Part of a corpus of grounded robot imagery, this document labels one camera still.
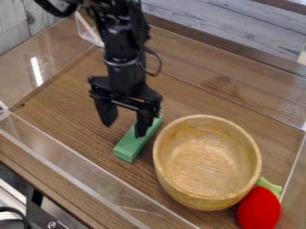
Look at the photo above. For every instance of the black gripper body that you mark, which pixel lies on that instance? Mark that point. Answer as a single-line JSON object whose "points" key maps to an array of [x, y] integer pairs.
{"points": [[125, 86]]}

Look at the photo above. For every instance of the clear acrylic corner bracket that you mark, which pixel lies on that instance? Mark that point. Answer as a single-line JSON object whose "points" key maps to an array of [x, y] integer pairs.
{"points": [[86, 31]]}

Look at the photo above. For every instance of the clear acrylic enclosure wall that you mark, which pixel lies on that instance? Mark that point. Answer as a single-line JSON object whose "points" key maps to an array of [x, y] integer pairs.
{"points": [[104, 201]]}

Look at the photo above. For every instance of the black table clamp bracket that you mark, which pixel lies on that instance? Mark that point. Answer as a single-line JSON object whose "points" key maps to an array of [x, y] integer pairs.
{"points": [[22, 212]]}

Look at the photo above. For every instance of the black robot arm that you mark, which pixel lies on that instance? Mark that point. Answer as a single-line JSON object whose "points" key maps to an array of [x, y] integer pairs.
{"points": [[125, 32]]}

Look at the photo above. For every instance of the brown wooden bowl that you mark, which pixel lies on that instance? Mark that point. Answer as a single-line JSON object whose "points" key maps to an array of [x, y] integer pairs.
{"points": [[208, 161]]}

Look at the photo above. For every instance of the green foam block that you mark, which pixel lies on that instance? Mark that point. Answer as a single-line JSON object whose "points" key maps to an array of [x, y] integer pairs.
{"points": [[130, 145]]}

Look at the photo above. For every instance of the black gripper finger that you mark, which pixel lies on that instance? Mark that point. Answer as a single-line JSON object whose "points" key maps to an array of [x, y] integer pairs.
{"points": [[145, 117], [108, 111]]}

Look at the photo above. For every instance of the red plush strawberry toy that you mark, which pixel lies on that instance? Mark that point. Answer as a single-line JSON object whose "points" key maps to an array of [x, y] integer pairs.
{"points": [[260, 208]]}

